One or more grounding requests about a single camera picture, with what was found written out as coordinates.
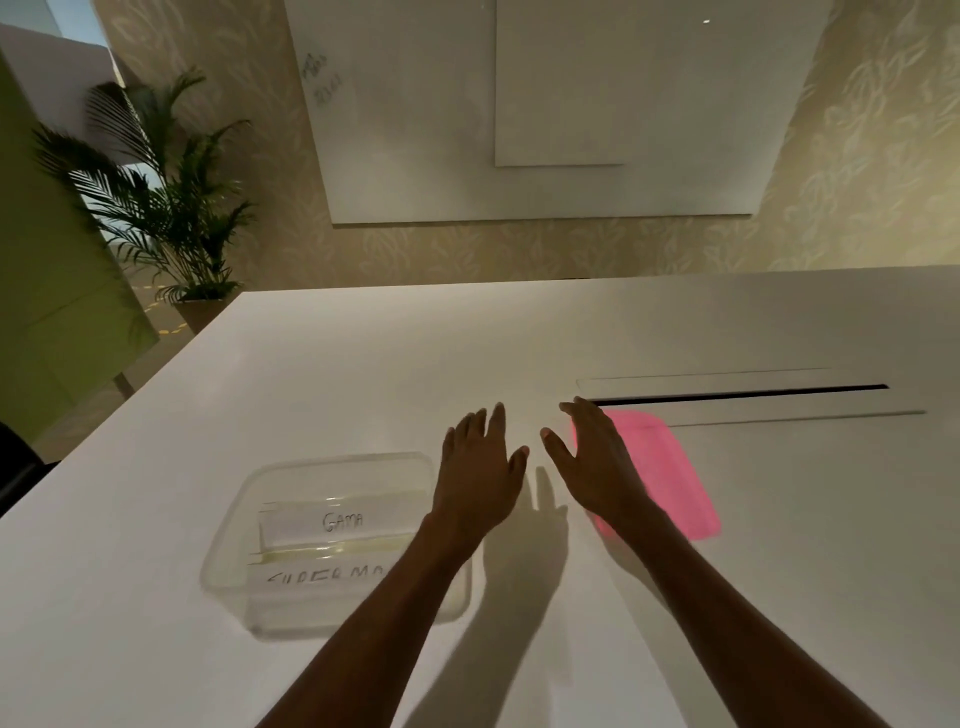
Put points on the person's right thumb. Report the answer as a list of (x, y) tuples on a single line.
[(557, 452)]

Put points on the white wall whiteboard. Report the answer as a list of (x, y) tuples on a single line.
[(390, 150)]

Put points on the green palm plant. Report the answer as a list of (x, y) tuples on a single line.
[(176, 202)]

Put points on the white handwritten paper card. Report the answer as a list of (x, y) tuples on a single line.
[(337, 521), (315, 576)]

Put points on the green partition panel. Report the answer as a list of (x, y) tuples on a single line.
[(52, 300)]

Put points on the clear plastic container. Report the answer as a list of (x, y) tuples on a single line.
[(240, 559)]

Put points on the pink cloth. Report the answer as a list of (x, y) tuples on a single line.
[(675, 472)]

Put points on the person's right hand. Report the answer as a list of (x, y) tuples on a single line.
[(600, 472)]

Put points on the person's right forearm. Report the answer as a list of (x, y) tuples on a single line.
[(720, 622)]

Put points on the beige plant pot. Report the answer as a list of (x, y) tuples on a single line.
[(202, 313)]

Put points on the person's left hand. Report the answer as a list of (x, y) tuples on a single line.
[(472, 487)]

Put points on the person's left thumb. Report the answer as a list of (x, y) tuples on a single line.
[(520, 463)]

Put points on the person's left forearm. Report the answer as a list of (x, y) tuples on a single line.
[(390, 622)]

